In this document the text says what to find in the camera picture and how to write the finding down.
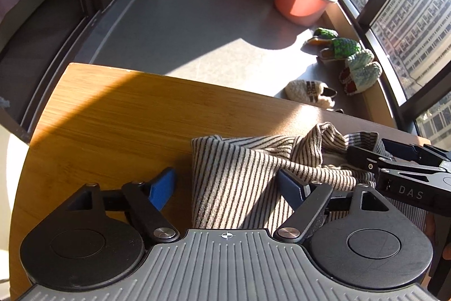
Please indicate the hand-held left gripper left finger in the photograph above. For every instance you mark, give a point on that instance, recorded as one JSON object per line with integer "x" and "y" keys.
{"x": 162, "y": 189}

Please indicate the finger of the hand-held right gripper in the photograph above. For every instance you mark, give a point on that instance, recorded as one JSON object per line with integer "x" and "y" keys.
{"x": 364, "y": 156}
{"x": 398, "y": 147}

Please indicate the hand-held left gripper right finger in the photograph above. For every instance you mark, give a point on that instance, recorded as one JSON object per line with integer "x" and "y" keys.
{"x": 289, "y": 186}

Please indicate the striped knit garment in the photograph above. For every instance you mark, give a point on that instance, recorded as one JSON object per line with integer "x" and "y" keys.
{"x": 229, "y": 177}

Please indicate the person's right hand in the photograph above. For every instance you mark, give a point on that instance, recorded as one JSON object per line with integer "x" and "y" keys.
{"x": 430, "y": 225}

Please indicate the beige fuzzy slipper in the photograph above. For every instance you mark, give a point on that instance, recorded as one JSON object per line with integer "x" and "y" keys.
{"x": 327, "y": 98}
{"x": 303, "y": 90}

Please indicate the pale green knitted slipper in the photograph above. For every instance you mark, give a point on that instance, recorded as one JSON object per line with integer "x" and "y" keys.
{"x": 361, "y": 78}
{"x": 360, "y": 60}

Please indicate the dark window frame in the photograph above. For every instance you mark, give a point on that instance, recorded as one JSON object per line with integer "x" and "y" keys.
{"x": 380, "y": 50}

